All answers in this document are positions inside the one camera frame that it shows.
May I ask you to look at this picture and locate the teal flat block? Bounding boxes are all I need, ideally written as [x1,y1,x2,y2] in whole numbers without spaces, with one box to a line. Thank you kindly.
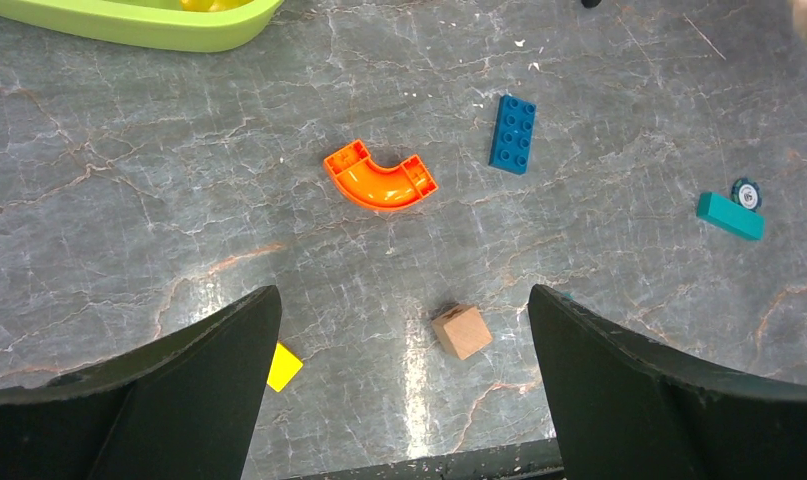
[696,192,765,241]

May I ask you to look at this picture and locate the orange curved toy piece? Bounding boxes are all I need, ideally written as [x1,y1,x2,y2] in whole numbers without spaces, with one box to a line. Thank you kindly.
[323,139,439,212]

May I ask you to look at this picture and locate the wooden cube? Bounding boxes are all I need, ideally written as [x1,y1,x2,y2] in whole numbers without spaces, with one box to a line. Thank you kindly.
[431,304,493,360]

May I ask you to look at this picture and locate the yellow small block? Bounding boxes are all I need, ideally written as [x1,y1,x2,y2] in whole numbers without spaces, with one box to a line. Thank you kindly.
[267,342,303,392]

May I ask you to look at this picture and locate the green plastic tub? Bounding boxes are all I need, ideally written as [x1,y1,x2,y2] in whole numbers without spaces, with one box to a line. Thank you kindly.
[0,1,281,53]

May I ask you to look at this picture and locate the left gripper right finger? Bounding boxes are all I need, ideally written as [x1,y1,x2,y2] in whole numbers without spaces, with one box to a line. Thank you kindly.
[528,285,807,479]

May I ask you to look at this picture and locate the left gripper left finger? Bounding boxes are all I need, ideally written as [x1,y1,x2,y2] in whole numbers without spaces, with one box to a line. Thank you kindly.
[0,286,282,479]

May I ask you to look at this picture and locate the blue poker chip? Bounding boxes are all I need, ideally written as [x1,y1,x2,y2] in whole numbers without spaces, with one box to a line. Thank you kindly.
[730,177,762,212]

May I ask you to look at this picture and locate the blue toy brick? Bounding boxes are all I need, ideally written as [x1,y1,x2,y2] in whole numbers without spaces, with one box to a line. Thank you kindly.
[488,95,537,175]

